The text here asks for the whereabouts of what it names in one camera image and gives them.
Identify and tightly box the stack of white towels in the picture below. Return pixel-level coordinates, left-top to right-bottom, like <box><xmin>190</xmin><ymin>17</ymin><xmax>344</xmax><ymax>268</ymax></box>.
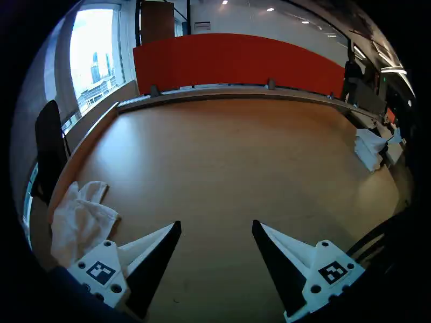
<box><xmin>353</xmin><ymin>128</ymin><xmax>404</xmax><ymax>174</ymax></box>

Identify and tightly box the black office chair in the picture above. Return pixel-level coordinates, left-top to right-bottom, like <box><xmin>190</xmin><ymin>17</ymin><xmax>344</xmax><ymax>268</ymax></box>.
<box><xmin>31</xmin><ymin>100</ymin><xmax>72</xmax><ymax>205</ymax></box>

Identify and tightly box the red desk screen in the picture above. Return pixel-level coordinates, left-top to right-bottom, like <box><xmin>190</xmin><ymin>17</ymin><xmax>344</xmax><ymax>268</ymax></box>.
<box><xmin>117</xmin><ymin>33</ymin><xmax>378</xmax><ymax>119</ymax></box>

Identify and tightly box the heap of white towels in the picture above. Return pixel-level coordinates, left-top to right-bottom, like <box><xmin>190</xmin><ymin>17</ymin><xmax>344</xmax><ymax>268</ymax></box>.
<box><xmin>50</xmin><ymin>181</ymin><xmax>122</xmax><ymax>266</ymax></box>

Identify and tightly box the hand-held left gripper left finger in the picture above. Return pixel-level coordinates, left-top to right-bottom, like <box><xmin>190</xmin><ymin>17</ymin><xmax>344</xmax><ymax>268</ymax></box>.
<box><xmin>66</xmin><ymin>220</ymin><xmax>182</xmax><ymax>320</ymax></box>

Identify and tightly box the black cable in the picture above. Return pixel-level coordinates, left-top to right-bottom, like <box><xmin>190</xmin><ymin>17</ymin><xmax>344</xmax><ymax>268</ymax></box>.
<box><xmin>346</xmin><ymin>215</ymin><xmax>410</xmax><ymax>260</ymax></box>

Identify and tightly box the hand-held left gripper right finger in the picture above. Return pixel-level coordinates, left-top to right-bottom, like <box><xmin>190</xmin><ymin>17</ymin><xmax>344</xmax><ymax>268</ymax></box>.
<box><xmin>252</xmin><ymin>220</ymin><xmax>367</xmax><ymax>323</ymax></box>

